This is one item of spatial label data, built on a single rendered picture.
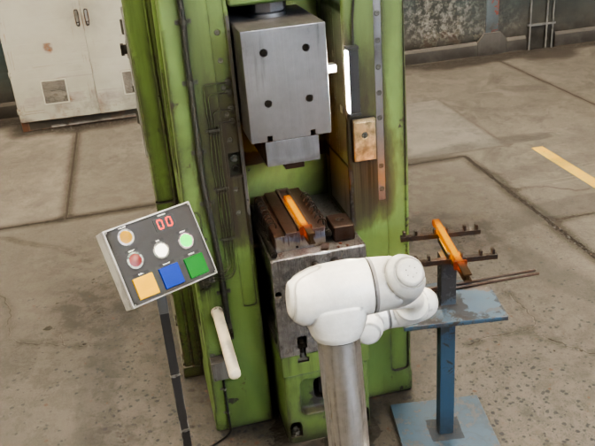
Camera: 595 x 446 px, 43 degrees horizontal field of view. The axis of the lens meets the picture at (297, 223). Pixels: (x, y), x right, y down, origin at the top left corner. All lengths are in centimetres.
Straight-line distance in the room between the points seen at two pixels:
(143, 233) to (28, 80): 554
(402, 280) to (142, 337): 271
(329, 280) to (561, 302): 280
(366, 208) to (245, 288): 59
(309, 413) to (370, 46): 154
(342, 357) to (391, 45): 149
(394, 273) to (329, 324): 18
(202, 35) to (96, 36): 522
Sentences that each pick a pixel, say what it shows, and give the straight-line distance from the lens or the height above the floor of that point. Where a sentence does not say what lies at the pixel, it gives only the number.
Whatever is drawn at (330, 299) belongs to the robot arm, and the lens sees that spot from 166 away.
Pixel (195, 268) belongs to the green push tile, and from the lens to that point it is 266.
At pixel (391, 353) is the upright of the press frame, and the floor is 22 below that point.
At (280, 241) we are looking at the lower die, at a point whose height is 96.
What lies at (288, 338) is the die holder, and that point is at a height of 56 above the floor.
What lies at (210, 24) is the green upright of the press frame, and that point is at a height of 178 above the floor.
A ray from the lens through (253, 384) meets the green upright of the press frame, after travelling 336.
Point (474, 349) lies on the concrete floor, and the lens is 392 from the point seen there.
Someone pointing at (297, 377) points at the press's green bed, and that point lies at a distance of 315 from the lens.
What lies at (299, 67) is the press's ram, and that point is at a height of 162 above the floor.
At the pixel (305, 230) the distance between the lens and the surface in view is 281.
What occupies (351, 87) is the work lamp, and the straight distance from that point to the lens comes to 285.
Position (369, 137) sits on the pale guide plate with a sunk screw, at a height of 128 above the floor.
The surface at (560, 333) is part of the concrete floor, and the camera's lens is 410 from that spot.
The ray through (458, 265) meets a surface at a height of 94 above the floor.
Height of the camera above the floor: 225
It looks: 25 degrees down
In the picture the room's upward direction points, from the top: 5 degrees counter-clockwise
